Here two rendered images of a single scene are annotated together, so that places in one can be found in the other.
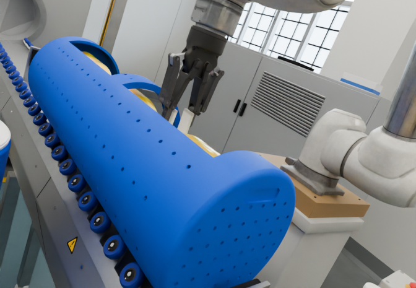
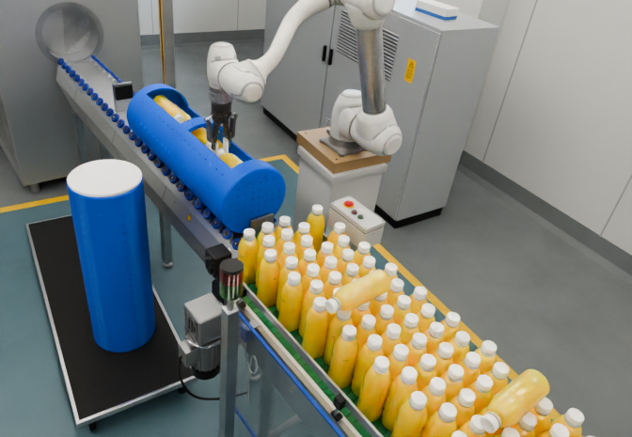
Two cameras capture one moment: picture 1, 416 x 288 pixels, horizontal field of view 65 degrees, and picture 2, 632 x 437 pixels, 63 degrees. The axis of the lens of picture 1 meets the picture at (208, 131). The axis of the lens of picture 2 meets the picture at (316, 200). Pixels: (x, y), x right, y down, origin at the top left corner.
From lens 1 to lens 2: 1.41 m
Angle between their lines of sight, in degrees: 19
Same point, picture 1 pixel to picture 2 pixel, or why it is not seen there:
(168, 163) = (214, 174)
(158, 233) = (216, 203)
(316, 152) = (335, 126)
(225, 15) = (224, 96)
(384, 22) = not seen: outside the picture
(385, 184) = (368, 144)
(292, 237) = (328, 188)
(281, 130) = not seen: hidden behind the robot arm
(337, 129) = (343, 108)
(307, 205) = (331, 166)
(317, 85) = (390, 23)
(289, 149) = not seen: hidden behind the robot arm
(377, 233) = (512, 155)
